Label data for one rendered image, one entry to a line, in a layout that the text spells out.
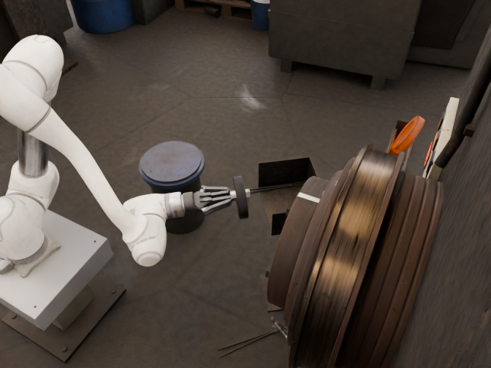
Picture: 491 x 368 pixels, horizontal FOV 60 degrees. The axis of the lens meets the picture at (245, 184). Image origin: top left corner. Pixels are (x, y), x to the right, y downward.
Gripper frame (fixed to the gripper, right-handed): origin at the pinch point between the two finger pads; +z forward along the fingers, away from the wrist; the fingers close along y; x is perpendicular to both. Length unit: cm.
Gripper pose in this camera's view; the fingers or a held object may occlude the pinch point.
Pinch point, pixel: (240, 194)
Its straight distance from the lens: 152.4
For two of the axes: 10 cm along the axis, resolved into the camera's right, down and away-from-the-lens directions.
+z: 9.9, -1.6, 0.6
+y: 1.6, 7.1, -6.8
